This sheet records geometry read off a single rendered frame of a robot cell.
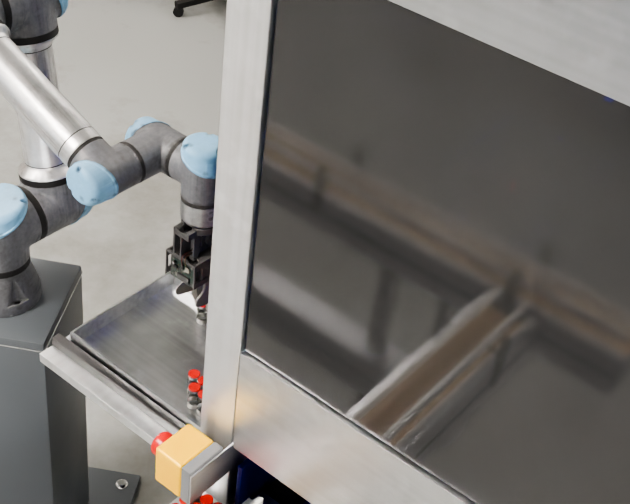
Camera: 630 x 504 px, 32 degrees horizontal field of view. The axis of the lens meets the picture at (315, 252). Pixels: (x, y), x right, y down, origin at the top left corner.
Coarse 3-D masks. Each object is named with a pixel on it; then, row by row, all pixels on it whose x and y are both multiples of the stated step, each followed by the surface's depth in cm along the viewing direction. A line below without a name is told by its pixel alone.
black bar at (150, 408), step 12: (60, 336) 194; (60, 348) 193; (72, 348) 192; (84, 360) 190; (96, 360) 190; (96, 372) 189; (108, 372) 188; (108, 384) 188; (120, 384) 186; (132, 396) 185; (144, 396) 185; (144, 408) 184; (156, 408) 183; (156, 420) 183; (168, 420) 181
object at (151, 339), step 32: (160, 288) 209; (96, 320) 197; (128, 320) 202; (160, 320) 203; (192, 320) 204; (96, 352) 190; (128, 352) 195; (160, 352) 196; (192, 352) 197; (160, 384) 190; (192, 416) 185
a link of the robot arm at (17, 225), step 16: (0, 192) 205; (16, 192) 206; (0, 208) 202; (16, 208) 202; (32, 208) 207; (0, 224) 200; (16, 224) 203; (32, 224) 207; (0, 240) 202; (16, 240) 205; (32, 240) 209; (0, 256) 205; (16, 256) 207; (0, 272) 207
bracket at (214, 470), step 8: (232, 448) 163; (216, 456) 160; (224, 456) 162; (232, 456) 164; (208, 464) 159; (216, 464) 161; (224, 464) 163; (200, 472) 158; (208, 472) 160; (216, 472) 162; (224, 472) 164; (192, 480) 157; (200, 480) 159; (208, 480) 161; (216, 480) 164; (192, 488) 158; (200, 488) 160; (208, 488) 163; (192, 496) 160
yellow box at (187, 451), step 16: (192, 432) 162; (160, 448) 159; (176, 448) 160; (192, 448) 160; (208, 448) 160; (160, 464) 160; (176, 464) 158; (192, 464) 158; (160, 480) 163; (176, 480) 159
